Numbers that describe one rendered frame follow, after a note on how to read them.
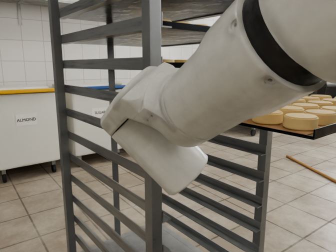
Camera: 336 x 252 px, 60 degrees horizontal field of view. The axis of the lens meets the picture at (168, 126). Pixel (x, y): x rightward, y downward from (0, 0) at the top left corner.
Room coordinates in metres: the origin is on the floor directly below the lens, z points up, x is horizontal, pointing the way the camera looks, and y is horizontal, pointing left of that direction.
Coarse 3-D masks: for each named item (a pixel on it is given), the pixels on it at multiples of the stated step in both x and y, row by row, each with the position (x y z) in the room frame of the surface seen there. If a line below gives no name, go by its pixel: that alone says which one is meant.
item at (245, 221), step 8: (184, 192) 1.19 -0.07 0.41; (192, 192) 1.16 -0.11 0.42; (200, 200) 1.12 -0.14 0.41; (208, 200) 1.09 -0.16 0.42; (208, 208) 1.05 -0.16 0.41; (216, 208) 1.05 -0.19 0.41; (224, 208) 1.02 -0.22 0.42; (224, 216) 0.99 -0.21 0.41; (232, 216) 0.99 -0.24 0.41; (240, 216) 0.96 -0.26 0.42; (248, 216) 0.94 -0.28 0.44; (240, 224) 0.93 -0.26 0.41; (248, 224) 0.93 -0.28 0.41; (256, 224) 0.91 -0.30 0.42
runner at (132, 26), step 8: (112, 24) 0.80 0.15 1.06; (120, 24) 0.77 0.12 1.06; (128, 24) 0.74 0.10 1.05; (136, 24) 0.71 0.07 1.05; (72, 32) 1.03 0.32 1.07; (80, 32) 0.97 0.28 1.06; (88, 32) 0.92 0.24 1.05; (96, 32) 0.88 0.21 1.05; (104, 32) 0.84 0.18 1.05; (112, 32) 0.80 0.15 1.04; (120, 32) 0.77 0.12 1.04; (128, 32) 0.75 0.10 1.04; (136, 32) 0.75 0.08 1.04; (64, 40) 1.09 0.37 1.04; (72, 40) 1.03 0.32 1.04; (80, 40) 0.99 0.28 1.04; (88, 40) 0.99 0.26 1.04
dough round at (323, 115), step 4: (304, 112) 0.49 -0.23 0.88; (308, 112) 0.48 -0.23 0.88; (312, 112) 0.47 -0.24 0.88; (316, 112) 0.47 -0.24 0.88; (320, 112) 0.47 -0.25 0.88; (324, 112) 0.47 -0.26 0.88; (328, 112) 0.47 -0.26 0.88; (332, 112) 0.47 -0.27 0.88; (320, 116) 0.46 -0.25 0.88; (324, 116) 0.46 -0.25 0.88; (328, 116) 0.46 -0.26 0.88; (332, 116) 0.46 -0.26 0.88; (320, 120) 0.46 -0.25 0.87; (324, 120) 0.46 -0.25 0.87; (328, 120) 0.46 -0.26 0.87; (332, 120) 0.46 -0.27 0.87; (320, 124) 0.46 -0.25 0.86; (324, 124) 0.46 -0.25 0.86; (328, 124) 0.46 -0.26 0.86
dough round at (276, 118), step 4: (272, 112) 0.47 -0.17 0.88; (276, 112) 0.47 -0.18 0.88; (280, 112) 0.48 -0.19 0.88; (260, 116) 0.47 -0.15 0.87; (264, 116) 0.47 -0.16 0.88; (268, 116) 0.47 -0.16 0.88; (272, 116) 0.47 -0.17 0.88; (276, 116) 0.47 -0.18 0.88; (280, 116) 0.47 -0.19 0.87; (252, 120) 0.49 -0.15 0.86; (256, 120) 0.48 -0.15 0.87; (260, 120) 0.47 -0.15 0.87; (264, 120) 0.47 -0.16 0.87; (268, 120) 0.47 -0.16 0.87; (272, 120) 0.47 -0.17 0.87; (276, 120) 0.47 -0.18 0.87; (280, 120) 0.47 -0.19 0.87; (264, 124) 0.47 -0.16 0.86; (268, 124) 0.47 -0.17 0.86; (272, 124) 0.47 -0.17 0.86; (276, 124) 0.47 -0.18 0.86
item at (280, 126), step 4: (248, 120) 0.51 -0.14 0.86; (256, 124) 0.47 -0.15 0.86; (260, 124) 0.47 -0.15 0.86; (280, 124) 0.47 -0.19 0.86; (276, 128) 0.44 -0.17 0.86; (280, 128) 0.44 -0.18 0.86; (284, 128) 0.44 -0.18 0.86; (296, 132) 0.42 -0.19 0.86; (300, 132) 0.42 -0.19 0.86; (304, 132) 0.42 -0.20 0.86; (308, 132) 0.42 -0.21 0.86; (312, 132) 0.42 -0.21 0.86
